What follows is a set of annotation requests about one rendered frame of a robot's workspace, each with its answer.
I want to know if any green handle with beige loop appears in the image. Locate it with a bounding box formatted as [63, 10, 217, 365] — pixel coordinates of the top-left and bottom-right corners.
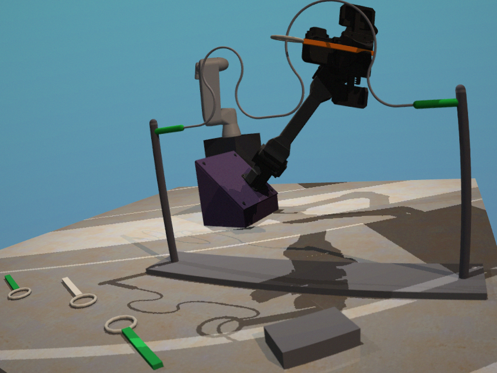
[104, 315, 164, 370]
[5, 274, 32, 300]

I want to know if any beige ring with flat handle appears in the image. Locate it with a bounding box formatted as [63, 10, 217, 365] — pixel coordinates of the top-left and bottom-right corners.
[62, 277, 97, 308]

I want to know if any orange handle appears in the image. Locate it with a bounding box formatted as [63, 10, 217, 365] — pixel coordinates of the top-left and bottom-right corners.
[270, 35, 374, 56]

